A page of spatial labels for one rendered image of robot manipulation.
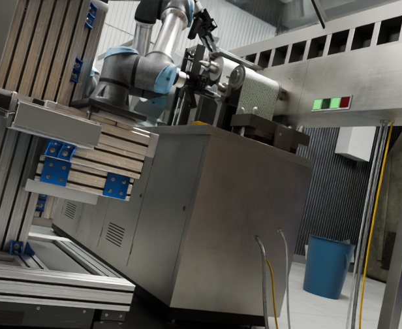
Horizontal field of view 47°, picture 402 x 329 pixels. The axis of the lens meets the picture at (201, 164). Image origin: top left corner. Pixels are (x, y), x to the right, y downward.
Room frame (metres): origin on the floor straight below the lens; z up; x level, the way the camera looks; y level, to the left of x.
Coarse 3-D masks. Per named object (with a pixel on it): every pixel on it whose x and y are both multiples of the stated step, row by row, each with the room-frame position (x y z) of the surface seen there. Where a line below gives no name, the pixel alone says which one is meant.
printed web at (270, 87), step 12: (228, 60) 2.59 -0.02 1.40; (228, 72) 2.57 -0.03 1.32; (252, 72) 2.38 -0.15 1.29; (252, 84) 2.37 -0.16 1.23; (264, 84) 2.41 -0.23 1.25; (276, 84) 2.46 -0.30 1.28; (276, 96) 2.46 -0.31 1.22; (204, 108) 2.68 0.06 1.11; (216, 108) 2.72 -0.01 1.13; (204, 120) 2.69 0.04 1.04
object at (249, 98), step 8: (248, 88) 2.36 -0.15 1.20; (240, 96) 2.34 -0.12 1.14; (248, 96) 2.37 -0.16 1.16; (256, 96) 2.39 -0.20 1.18; (264, 96) 2.42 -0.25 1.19; (240, 104) 2.35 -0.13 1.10; (248, 104) 2.37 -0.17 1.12; (256, 104) 2.40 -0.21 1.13; (264, 104) 2.42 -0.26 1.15; (272, 104) 2.45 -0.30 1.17; (248, 112) 2.38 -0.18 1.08; (264, 112) 2.43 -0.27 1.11; (272, 112) 2.46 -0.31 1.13
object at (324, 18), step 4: (312, 0) 2.31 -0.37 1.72; (316, 0) 2.34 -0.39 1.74; (312, 4) 2.36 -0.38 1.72; (316, 4) 2.35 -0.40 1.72; (316, 8) 2.33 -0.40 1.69; (320, 8) 2.37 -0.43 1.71; (316, 12) 2.34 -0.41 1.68; (320, 12) 2.37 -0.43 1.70; (324, 12) 2.38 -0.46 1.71; (320, 16) 2.35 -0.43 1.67; (324, 16) 2.38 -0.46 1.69; (320, 20) 2.36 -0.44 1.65; (324, 20) 2.39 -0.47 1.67; (328, 20) 2.40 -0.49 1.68
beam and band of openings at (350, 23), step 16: (352, 16) 2.21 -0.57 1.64; (368, 16) 2.13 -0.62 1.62; (384, 16) 2.04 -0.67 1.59; (400, 16) 1.97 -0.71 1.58; (304, 32) 2.51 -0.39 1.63; (320, 32) 2.39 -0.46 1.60; (336, 32) 2.29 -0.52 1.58; (352, 32) 2.20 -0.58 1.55; (368, 32) 2.20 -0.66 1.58; (384, 32) 2.08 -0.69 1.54; (400, 32) 1.95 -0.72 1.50; (240, 48) 3.05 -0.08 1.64; (256, 48) 2.88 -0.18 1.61; (272, 48) 2.74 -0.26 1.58; (288, 48) 2.60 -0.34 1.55; (304, 48) 2.59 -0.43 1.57; (320, 48) 2.48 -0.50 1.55; (336, 48) 2.35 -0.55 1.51; (352, 48) 2.20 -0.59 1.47; (368, 48) 2.09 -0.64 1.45; (256, 64) 2.85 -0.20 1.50; (272, 64) 2.72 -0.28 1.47; (288, 64) 2.57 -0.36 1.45
